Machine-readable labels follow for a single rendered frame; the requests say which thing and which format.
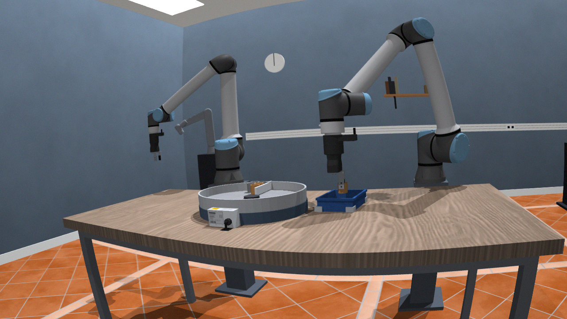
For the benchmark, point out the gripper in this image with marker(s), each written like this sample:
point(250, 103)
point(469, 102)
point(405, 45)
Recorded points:
point(154, 142)
point(333, 153)

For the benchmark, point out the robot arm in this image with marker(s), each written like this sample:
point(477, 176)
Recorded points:
point(190, 88)
point(438, 88)

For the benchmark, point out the blue crate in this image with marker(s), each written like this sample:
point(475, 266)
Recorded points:
point(339, 203)

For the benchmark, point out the grey turntable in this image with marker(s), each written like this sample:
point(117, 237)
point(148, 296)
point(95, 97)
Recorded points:
point(274, 204)

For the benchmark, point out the black box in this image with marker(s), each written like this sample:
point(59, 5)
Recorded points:
point(206, 170)

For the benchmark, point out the grey jointed stand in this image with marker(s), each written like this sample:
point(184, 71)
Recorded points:
point(204, 116)

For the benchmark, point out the wooden table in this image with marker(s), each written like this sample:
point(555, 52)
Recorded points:
point(398, 230)

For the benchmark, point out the white control box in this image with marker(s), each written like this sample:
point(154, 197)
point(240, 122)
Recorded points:
point(219, 216)

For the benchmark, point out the steel bushing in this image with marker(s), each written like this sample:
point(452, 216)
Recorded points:
point(246, 186)

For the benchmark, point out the white ceiling light panel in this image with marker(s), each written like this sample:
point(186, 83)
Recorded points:
point(166, 5)

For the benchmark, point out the black upright board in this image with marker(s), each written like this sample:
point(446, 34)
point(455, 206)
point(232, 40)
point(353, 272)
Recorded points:
point(563, 177)

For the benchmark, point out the wooden wall shelf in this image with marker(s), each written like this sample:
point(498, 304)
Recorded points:
point(407, 95)

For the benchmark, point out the white wall clock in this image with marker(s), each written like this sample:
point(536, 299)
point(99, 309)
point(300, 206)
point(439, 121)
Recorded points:
point(274, 63)

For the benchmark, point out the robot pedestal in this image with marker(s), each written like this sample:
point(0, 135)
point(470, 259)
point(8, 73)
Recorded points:
point(241, 281)
point(421, 292)

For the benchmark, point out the white wall rail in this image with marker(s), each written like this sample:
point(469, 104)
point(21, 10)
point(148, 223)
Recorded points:
point(487, 127)

